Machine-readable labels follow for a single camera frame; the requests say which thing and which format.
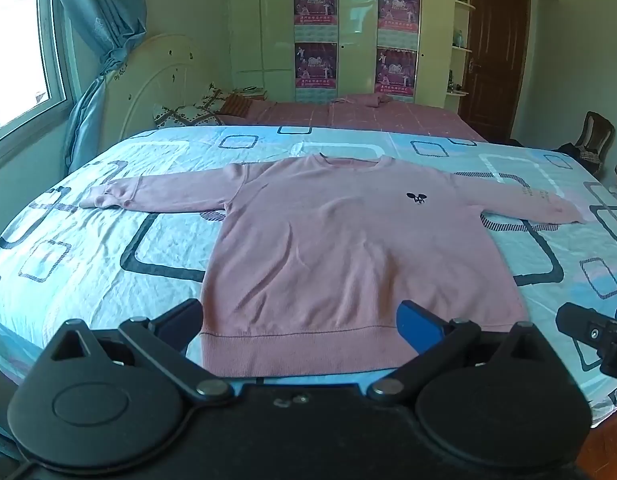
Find pink sweater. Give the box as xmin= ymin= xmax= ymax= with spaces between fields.
xmin=79 ymin=153 xmax=590 ymax=379

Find orange striped pillow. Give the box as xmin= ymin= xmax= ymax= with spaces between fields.
xmin=219 ymin=95 xmax=253 ymax=117

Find small patterned white pillow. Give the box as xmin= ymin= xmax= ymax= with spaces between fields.
xmin=197 ymin=82 xmax=239 ymax=113

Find purple wall poster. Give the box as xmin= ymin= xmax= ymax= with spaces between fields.
xmin=294 ymin=42 xmax=338 ymax=103
xmin=293 ymin=0 xmax=338 ymax=44
xmin=377 ymin=0 xmax=421 ymax=51
xmin=375 ymin=47 xmax=418 ymax=97

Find pink pillow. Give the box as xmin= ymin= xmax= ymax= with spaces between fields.
xmin=242 ymin=99 xmax=279 ymax=122

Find large patterned white pillow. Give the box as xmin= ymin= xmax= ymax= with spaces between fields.
xmin=153 ymin=102 xmax=224 ymax=130

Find pink bedsheet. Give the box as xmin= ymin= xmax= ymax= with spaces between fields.
xmin=216 ymin=92 xmax=489 ymax=144

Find brown wooden door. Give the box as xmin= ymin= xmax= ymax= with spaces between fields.
xmin=458 ymin=0 xmax=532 ymax=144

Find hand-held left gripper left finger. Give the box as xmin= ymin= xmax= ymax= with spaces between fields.
xmin=51 ymin=298 xmax=235 ymax=407

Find wooden chair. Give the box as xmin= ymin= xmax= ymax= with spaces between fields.
xmin=571 ymin=111 xmax=617 ymax=177

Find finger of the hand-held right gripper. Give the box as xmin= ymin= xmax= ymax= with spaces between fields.
xmin=555 ymin=302 xmax=613 ymax=347

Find white corner shelves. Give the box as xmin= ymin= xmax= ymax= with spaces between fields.
xmin=445 ymin=0 xmax=477 ymax=99

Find blue curtain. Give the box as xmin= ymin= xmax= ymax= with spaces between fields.
xmin=43 ymin=0 xmax=149 ymax=175

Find window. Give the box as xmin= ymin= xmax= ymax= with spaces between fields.
xmin=0 ymin=0 xmax=72 ymax=148

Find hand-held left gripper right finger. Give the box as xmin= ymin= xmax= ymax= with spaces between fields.
xmin=367 ymin=300 xmax=555 ymax=407

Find light blue printed blanket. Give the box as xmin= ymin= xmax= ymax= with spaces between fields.
xmin=0 ymin=124 xmax=617 ymax=429

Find white bed headboard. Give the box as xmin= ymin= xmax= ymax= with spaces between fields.
xmin=102 ymin=33 xmax=220 ymax=139

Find folded pink cloth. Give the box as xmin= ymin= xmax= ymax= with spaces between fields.
xmin=329 ymin=93 xmax=395 ymax=109

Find cream wardrobe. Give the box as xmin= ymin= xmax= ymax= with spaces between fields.
xmin=227 ymin=0 xmax=560 ymax=109

